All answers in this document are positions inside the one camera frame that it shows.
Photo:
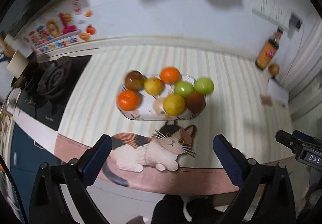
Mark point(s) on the brown-green round fruit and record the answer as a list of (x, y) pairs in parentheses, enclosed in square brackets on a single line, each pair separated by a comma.
[(134, 80)]

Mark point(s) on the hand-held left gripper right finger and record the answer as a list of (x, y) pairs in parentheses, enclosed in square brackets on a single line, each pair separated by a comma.
[(226, 161)]

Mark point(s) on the small yellow citrus fruit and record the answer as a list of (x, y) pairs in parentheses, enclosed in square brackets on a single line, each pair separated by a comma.
[(154, 86)]

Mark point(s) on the colourful wall sticker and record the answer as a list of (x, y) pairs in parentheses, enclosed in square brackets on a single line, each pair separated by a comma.
[(52, 28)]

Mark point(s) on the black gas stove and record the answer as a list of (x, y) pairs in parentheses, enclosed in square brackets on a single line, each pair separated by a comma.
[(75, 68)]

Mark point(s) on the green apple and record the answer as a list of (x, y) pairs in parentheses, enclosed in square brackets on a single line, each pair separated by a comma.
[(203, 85), (184, 89)]

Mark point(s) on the large yellow citrus fruit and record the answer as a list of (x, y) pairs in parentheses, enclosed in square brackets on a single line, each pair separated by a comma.
[(174, 104)]

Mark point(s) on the dark soy sauce bottle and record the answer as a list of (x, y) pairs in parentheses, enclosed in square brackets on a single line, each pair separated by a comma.
[(268, 51)]

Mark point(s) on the person's dark fleece clothing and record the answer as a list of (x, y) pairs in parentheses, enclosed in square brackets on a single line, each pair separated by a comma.
[(171, 211)]

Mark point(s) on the white wall socket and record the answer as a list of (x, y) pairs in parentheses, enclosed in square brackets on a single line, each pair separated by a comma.
[(278, 14), (261, 6)]

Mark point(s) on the dark red orange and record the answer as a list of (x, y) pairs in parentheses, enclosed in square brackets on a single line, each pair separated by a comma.
[(195, 102)]

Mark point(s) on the white box at right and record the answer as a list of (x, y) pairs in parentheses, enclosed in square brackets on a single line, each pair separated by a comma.
[(278, 93)]

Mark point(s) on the blue cabinet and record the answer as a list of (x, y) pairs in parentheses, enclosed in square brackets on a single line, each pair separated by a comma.
[(22, 151)]

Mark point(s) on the striped cat print tablecloth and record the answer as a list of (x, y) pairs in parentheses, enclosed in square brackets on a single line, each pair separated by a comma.
[(226, 88)]

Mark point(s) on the floral ceramic plate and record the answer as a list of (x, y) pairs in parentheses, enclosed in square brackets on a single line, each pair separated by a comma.
[(148, 109)]

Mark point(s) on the black plug adapter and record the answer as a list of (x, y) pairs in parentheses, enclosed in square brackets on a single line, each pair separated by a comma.
[(295, 21)]

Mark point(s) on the brown kiwi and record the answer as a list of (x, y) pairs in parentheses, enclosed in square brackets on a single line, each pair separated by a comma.
[(274, 69)]

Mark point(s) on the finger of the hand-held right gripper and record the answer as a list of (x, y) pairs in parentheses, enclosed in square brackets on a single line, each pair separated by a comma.
[(288, 139), (307, 137)]

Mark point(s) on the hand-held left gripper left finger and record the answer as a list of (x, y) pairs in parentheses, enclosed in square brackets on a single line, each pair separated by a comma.
[(100, 156)]

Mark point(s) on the orange mandarin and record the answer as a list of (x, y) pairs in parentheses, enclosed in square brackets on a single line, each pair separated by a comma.
[(128, 100), (170, 75)]

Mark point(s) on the cream utensil holder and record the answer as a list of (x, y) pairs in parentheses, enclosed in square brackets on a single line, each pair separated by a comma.
[(17, 63)]

